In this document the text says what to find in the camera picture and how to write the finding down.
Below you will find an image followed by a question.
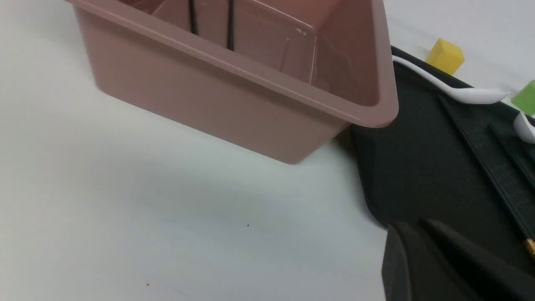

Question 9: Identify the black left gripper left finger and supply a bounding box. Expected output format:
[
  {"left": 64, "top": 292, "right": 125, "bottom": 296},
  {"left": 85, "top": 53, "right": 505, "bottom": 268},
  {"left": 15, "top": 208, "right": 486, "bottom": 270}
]
[{"left": 381, "top": 222, "right": 481, "bottom": 301}]

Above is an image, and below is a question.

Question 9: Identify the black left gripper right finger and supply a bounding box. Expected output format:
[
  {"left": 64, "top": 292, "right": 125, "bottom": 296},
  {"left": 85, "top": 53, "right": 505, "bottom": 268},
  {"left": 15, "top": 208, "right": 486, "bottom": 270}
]
[{"left": 420, "top": 220, "right": 534, "bottom": 301}]

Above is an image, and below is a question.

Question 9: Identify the black chopstick gold tip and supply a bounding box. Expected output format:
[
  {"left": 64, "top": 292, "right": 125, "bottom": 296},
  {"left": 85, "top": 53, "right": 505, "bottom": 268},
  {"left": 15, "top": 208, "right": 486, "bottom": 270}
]
[{"left": 438, "top": 94, "right": 535, "bottom": 261}]

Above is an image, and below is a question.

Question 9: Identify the black tray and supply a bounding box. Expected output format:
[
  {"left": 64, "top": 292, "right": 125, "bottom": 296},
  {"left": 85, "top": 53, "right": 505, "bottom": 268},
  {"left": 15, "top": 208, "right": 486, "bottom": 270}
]
[{"left": 352, "top": 62, "right": 535, "bottom": 275}]

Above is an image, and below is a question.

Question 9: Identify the black chopstick on tray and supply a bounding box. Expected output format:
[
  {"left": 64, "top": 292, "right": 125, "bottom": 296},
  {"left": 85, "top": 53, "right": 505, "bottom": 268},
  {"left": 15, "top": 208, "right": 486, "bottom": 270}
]
[{"left": 487, "top": 124, "right": 535, "bottom": 192}]

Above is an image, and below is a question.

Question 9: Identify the white spoon upper middle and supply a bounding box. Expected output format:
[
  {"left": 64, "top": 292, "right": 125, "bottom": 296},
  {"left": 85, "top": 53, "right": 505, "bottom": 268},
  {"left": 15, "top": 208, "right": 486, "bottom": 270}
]
[{"left": 513, "top": 112, "right": 535, "bottom": 145}]

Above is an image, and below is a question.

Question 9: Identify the white spoon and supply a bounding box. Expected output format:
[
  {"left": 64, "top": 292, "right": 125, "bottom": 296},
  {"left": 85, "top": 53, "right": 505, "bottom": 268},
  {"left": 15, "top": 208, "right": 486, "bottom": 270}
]
[
  {"left": 513, "top": 112, "right": 535, "bottom": 145},
  {"left": 392, "top": 55, "right": 509, "bottom": 105}
]

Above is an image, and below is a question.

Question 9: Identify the green cube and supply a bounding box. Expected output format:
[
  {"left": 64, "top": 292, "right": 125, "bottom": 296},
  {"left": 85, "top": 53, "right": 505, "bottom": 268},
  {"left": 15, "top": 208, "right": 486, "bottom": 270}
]
[{"left": 511, "top": 80, "right": 535, "bottom": 117}]

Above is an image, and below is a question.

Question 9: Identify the white spoon far left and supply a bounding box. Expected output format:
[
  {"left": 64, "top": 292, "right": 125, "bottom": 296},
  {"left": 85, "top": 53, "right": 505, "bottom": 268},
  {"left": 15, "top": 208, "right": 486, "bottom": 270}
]
[{"left": 392, "top": 55, "right": 509, "bottom": 105}]

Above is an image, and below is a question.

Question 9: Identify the yellow cube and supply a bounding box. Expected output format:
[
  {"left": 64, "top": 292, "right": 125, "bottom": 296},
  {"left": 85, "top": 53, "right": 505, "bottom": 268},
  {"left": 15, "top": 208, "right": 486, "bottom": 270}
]
[{"left": 425, "top": 38, "right": 465, "bottom": 76}]

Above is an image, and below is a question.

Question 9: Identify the pink plastic bin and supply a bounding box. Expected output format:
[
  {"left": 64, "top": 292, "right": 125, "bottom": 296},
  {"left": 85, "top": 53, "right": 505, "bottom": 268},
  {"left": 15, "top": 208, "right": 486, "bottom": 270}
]
[{"left": 69, "top": 0, "right": 399, "bottom": 164}]

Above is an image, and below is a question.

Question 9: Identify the black chopstick in bin right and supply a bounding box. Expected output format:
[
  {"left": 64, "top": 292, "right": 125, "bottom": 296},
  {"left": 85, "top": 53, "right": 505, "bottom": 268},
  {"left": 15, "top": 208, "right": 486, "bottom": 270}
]
[{"left": 226, "top": 0, "right": 234, "bottom": 51}]

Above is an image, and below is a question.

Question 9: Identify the black chopstick in bin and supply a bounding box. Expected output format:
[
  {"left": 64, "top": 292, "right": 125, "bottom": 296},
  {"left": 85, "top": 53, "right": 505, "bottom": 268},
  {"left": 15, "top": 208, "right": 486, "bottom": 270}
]
[
  {"left": 226, "top": 0, "right": 234, "bottom": 51},
  {"left": 189, "top": 0, "right": 199, "bottom": 36}
]

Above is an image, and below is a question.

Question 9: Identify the black chopstick in bin left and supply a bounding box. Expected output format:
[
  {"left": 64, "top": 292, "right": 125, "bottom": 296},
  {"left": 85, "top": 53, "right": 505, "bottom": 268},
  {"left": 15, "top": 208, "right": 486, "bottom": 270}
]
[{"left": 189, "top": 0, "right": 199, "bottom": 36}]

